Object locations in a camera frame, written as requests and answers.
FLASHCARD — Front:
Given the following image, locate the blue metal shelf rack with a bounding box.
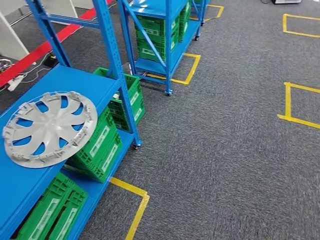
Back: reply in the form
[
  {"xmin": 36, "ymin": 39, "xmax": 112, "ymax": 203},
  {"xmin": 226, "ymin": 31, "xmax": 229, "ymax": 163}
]
[{"xmin": 0, "ymin": 0, "xmax": 143, "ymax": 240}]

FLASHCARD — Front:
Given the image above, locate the white cable bundle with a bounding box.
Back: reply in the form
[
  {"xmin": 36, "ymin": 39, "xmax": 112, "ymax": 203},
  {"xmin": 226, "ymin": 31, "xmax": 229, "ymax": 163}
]
[{"xmin": 0, "ymin": 57, "xmax": 13, "ymax": 73}]

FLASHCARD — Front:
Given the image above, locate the white desk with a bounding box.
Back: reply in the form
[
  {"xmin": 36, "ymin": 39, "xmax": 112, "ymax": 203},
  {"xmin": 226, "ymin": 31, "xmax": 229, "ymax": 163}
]
[{"xmin": 0, "ymin": 0, "xmax": 78, "ymax": 61}]

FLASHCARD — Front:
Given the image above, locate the blue metal cart frame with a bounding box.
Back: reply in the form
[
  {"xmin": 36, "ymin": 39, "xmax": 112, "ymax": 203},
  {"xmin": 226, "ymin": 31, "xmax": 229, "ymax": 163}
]
[{"xmin": 116, "ymin": 0, "xmax": 208, "ymax": 97}]

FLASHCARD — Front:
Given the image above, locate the white power strip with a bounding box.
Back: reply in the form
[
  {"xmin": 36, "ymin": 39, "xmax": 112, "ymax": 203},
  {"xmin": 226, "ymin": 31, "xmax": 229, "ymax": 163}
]
[{"xmin": 7, "ymin": 74, "xmax": 28, "ymax": 93}]

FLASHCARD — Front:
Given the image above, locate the grey wheel hubcap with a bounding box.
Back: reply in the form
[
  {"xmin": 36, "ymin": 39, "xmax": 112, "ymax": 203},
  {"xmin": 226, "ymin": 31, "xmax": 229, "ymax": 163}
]
[{"xmin": 2, "ymin": 91, "xmax": 99, "ymax": 169}]

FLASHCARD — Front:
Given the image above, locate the red barrier belt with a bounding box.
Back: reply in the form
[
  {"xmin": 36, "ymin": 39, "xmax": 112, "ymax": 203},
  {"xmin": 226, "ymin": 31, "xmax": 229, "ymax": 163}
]
[{"xmin": 0, "ymin": 0, "xmax": 115, "ymax": 89}]

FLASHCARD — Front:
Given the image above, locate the black box device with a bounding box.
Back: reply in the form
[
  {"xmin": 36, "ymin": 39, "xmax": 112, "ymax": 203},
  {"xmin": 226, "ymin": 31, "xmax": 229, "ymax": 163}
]
[{"xmin": 44, "ymin": 54, "xmax": 60, "ymax": 69}]

